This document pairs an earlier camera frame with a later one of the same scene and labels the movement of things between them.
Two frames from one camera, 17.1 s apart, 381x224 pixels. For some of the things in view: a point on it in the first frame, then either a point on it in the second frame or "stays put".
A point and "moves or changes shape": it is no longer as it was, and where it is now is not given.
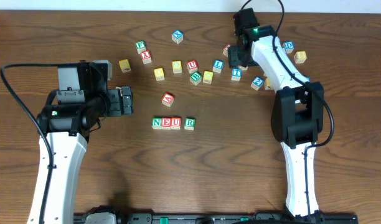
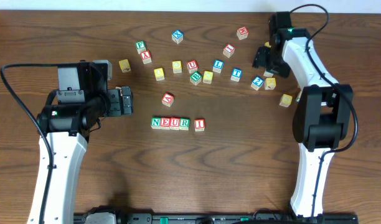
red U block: (175, 123) stays put
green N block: (157, 122) stays put
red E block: (166, 123) stays put
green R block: (189, 123) moves or changes shape
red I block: (243, 68) to (199, 125)
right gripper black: (235, 56) to (272, 59)
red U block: (192, 66) stays put
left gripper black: (114, 102) stays put
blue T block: (236, 74) stays put
